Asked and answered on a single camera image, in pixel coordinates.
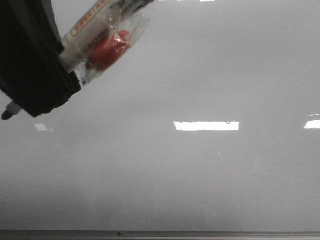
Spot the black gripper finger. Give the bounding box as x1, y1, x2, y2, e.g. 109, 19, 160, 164
0, 0, 81, 118

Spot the white whiteboard marker black tip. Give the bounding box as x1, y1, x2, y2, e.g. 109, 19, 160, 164
1, 0, 141, 121

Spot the red cap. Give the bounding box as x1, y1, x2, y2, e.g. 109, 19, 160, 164
78, 14, 150, 86

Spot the white glossy whiteboard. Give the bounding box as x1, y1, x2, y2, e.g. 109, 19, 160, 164
0, 0, 320, 232

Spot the grey aluminium whiteboard frame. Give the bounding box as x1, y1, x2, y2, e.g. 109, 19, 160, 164
0, 230, 320, 240

